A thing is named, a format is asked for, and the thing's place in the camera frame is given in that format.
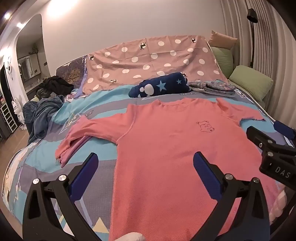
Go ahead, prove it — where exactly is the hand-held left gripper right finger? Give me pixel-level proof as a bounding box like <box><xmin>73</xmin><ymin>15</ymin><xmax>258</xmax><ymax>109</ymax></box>
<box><xmin>193</xmin><ymin>151</ymin><xmax>271</xmax><ymax>241</ymax></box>

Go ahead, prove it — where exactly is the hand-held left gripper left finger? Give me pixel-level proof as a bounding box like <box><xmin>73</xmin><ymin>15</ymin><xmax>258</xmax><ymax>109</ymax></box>
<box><xmin>22</xmin><ymin>152</ymin><xmax>100</xmax><ymax>241</ymax></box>

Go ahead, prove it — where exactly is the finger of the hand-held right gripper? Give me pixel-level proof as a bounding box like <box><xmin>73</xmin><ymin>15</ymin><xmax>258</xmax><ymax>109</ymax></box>
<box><xmin>273</xmin><ymin>120</ymin><xmax>296</xmax><ymax>147</ymax></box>
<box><xmin>246</xmin><ymin>126</ymin><xmax>296</xmax><ymax>161</ymax></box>

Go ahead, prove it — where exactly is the pink long-sleeve shirt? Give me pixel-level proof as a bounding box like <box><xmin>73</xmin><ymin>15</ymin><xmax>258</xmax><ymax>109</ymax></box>
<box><xmin>55</xmin><ymin>98</ymin><xmax>285</xmax><ymax>241</ymax></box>

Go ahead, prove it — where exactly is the person's left forearm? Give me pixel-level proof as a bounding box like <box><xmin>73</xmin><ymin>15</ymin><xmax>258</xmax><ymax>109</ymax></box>
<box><xmin>116</xmin><ymin>233</ymin><xmax>149</xmax><ymax>241</ymax></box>

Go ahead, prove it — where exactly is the dark clothes pile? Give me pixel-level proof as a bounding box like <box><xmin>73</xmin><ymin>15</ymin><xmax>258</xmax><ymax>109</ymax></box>
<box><xmin>38</xmin><ymin>76</ymin><xmax>74</xmax><ymax>97</ymax></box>

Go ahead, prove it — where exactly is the green pillow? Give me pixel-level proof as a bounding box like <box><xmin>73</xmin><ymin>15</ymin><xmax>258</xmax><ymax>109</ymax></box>
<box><xmin>211</xmin><ymin>46</ymin><xmax>234</xmax><ymax>78</ymax></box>
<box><xmin>229</xmin><ymin>65</ymin><xmax>274</xmax><ymax>101</ymax></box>

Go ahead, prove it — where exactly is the folded grey garment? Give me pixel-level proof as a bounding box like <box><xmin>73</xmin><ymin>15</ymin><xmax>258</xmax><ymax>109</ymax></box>
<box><xmin>192</xmin><ymin>89</ymin><xmax>235</xmax><ymax>97</ymax></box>

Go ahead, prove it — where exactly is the folded floral garment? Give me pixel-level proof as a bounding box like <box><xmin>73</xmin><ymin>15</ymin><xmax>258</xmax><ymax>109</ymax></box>
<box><xmin>188</xmin><ymin>79</ymin><xmax>236</xmax><ymax>92</ymax></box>

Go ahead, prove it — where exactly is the blue patterned bed sheet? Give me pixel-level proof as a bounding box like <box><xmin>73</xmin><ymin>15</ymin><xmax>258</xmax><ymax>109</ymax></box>
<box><xmin>1</xmin><ymin>81</ymin><xmax>296</xmax><ymax>241</ymax></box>

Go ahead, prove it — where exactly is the blue-grey fleece blanket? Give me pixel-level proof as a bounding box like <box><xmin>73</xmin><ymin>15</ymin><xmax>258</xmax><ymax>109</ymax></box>
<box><xmin>23</xmin><ymin>95</ymin><xmax>65</xmax><ymax>144</ymax></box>

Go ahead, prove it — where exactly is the white figure toy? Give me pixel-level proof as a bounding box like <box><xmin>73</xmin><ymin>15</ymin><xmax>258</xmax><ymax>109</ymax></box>
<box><xmin>13</xmin><ymin>97</ymin><xmax>25</xmax><ymax>124</ymax></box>

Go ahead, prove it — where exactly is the white shelf rack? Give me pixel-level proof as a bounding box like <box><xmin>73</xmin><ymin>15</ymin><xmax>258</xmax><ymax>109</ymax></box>
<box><xmin>0</xmin><ymin>103</ymin><xmax>17</xmax><ymax>131</ymax></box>

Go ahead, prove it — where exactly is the navy star print blanket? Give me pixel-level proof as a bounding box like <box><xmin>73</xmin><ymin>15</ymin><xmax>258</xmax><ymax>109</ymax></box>
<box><xmin>129</xmin><ymin>72</ymin><xmax>190</xmax><ymax>99</ymax></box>

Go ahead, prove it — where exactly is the beige pillow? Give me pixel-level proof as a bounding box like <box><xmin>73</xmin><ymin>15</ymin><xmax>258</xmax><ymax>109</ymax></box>
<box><xmin>208</xmin><ymin>30</ymin><xmax>238</xmax><ymax>50</ymax></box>

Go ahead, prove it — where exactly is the dark tree print quilt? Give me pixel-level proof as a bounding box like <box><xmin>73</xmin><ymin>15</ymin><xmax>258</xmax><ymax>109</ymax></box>
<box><xmin>55</xmin><ymin>54</ymin><xmax>89</xmax><ymax>90</ymax></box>

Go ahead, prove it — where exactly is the black floor lamp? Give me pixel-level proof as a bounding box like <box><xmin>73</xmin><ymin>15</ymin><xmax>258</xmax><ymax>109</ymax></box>
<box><xmin>246</xmin><ymin>8</ymin><xmax>259</xmax><ymax>69</ymax></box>

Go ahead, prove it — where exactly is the pink polka dot blanket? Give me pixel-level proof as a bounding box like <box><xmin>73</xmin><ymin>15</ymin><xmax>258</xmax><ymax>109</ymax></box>
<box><xmin>80</xmin><ymin>35</ymin><xmax>229</xmax><ymax>96</ymax></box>

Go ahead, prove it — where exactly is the wall mirror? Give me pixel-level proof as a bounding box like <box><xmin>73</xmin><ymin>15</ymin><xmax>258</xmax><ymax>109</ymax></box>
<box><xmin>18</xmin><ymin>56</ymin><xmax>33</xmax><ymax>81</ymax></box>

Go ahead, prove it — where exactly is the white wall ornament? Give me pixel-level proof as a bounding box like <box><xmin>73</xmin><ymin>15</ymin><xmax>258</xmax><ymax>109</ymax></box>
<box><xmin>6</xmin><ymin>57</ymin><xmax>15</xmax><ymax>81</ymax></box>

